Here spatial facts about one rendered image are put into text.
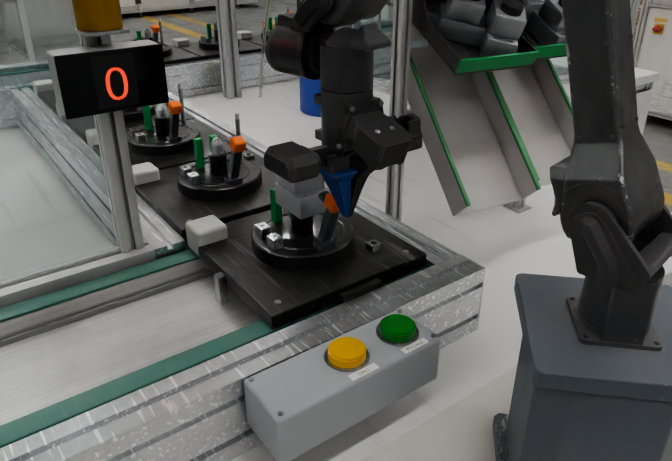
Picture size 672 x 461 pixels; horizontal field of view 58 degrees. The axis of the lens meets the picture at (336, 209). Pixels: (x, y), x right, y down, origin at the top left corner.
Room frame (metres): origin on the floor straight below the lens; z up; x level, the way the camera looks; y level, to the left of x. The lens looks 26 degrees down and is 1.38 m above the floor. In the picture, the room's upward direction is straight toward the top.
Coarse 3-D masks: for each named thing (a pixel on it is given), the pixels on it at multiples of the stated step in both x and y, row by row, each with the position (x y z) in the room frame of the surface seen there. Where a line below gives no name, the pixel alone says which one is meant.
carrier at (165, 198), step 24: (216, 144) 0.92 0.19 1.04; (144, 168) 0.95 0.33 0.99; (168, 168) 0.99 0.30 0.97; (192, 168) 0.95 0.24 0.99; (216, 168) 0.91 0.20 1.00; (240, 168) 0.95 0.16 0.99; (264, 168) 0.99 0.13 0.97; (144, 192) 0.89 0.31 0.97; (168, 192) 0.89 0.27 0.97; (192, 192) 0.87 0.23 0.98; (216, 192) 0.86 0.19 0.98; (240, 192) 0.87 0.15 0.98; (264, 192) 0.89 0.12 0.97; (168, 216) 0.80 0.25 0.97; (192, 216) 0.80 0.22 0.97; (216, 216) 0.80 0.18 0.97; (240, 216) 0.82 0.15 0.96
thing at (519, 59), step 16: (416, 0) 0.88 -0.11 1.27; (432, 0) 0.95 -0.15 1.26; (416, 16) 0.88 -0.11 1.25; (432, 32) 0.84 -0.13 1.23; (448, 48) 0.80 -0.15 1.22; (464, 48) 0.84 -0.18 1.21; (528, 48) 0.85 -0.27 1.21; (448, 64) 0.80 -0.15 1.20; (464, 64) 0.78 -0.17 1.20; (480, 64) 0.79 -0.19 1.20; (496, 64) 0.81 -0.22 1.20; (512, 64) 0.82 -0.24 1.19; (528, 64) 0.84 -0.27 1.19
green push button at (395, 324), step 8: (384, 320) 0.54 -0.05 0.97; (392, 320) 0.54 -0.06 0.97; (400, 320) 0.54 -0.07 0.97; (408, 320) 0.54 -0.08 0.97; (384, 328) 0.53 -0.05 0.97; (392, 328) 0.53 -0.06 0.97; (400, 328) 0.53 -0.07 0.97; (408, 328) 0.53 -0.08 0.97; (384, 336) 0.53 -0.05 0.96; (392, 336) 0.52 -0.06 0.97; (400, 336) 0.52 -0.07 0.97; (408, 336) 0.52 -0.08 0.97
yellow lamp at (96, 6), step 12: (72, 0) 0.69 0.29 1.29; (84, 0) 0.68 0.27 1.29; (96, 0) 0.68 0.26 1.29; (108, 0) 0.69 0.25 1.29; (84, 12) 0.68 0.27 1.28; (96, 12) 0.68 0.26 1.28; (108, 12) 0.69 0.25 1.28; (120, 12) 0.71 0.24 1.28; (84, 24) 0.68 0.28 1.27; (96, 24) 0.68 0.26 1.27; (108, 24) 0.69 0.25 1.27; (120, 24) 0.70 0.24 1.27
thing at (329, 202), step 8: (328, 192) 0.68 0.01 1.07; (328, 200) 0.65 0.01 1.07; (328, 208) 0.65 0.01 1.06; (336, 208) 0.65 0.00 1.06; (328, 216) 0.66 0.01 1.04; (336, 216) 0.66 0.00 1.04; (328, 224) 0.66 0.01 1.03; (320, 232) 0.67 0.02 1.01; (328, 232) 0.67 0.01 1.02; (320, 240) 0.67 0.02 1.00; (328, 240) 0.68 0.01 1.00
